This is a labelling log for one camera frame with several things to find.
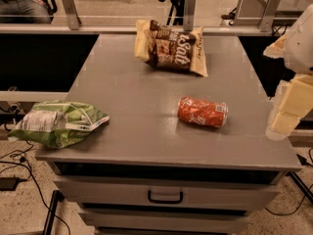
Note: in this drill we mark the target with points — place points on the green jalapeno chip bag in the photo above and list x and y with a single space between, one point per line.
58 124

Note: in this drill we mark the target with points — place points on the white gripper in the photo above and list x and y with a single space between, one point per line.
301 46

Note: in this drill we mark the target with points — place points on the brown chip bag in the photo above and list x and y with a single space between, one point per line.
163 47

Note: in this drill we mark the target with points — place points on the orange soda can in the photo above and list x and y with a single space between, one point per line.
202 112

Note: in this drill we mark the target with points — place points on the metal railing frame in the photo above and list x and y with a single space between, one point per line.
102 15

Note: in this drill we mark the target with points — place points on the black power adapter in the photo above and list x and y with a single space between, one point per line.
8 183

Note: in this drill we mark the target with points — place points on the grey drawer cabinet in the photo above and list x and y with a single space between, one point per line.
225 173

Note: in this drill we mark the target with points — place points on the black drawer handle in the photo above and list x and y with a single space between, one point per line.
165 199

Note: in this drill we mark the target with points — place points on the seated person in jeans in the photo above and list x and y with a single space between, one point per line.
24 12

